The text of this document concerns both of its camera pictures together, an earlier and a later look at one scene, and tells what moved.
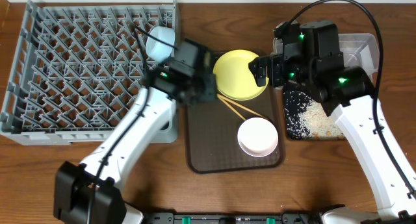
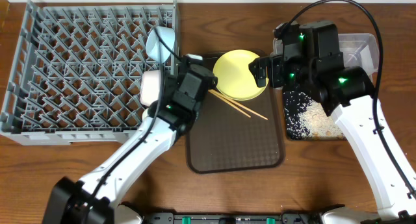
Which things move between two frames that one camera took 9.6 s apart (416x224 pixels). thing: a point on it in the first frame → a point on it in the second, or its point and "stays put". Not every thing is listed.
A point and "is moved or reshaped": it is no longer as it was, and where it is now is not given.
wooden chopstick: (232, 107) is moved or reshaped
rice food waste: (307, 118) stays put
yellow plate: (234, 78) stays put
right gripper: (274, 62) stays put
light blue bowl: (156, 50) stays put
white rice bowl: (257, 137) is moved or reshaped
